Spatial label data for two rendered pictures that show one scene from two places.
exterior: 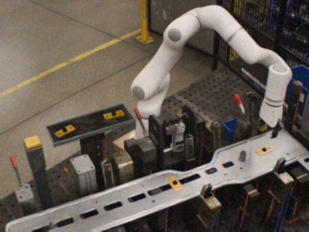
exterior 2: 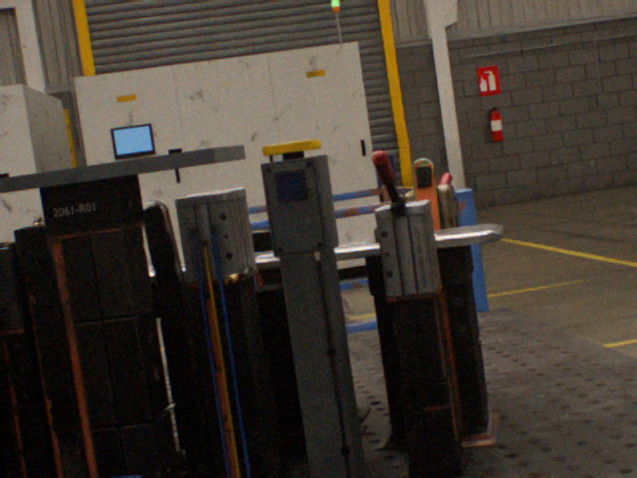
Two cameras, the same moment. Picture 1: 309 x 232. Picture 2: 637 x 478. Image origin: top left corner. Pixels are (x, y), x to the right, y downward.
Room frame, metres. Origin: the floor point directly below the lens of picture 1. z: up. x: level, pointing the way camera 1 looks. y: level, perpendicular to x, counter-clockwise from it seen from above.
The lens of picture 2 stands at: (2.46, 1.36, 1.15)
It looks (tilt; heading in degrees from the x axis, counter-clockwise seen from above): 5 degrees down; 218
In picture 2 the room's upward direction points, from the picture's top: 8 degrees counter-clockwise
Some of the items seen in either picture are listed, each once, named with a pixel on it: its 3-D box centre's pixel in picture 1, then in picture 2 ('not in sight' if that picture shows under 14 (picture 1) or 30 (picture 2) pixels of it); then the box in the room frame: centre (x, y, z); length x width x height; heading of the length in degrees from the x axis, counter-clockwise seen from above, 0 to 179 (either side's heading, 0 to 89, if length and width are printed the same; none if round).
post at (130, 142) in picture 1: (132, 175); (60, 367); (1.45, 0.08, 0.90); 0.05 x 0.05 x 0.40; 26
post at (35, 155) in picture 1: (41, 182); (319, 340); (1.38, 0.49, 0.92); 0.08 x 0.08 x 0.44; 26
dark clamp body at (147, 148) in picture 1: (146, 175); (25, 377); (1.46, 0.02, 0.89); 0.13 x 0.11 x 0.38; 26
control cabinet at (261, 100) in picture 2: not in sight; (229, 151); (-5.02, -5.35, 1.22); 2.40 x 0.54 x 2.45; 136
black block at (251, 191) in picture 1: (246, 213); not in sight; (1.26, -0.42, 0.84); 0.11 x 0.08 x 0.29; 26
